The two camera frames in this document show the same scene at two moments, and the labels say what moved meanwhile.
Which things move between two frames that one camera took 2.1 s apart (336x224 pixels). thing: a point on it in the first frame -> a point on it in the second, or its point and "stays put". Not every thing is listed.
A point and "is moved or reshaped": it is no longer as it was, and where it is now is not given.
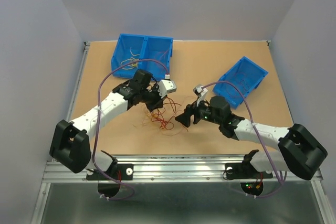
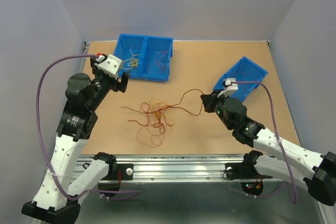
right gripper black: [184, 118] -> [209, 99]
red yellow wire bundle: [162, 116] is moved or reshaped
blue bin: [158, 49] stays put
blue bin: [244, 74] stays put
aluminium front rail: [170, 168] stays put
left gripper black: [159, 102] -> [119, 85]
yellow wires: [129, 63] stays put
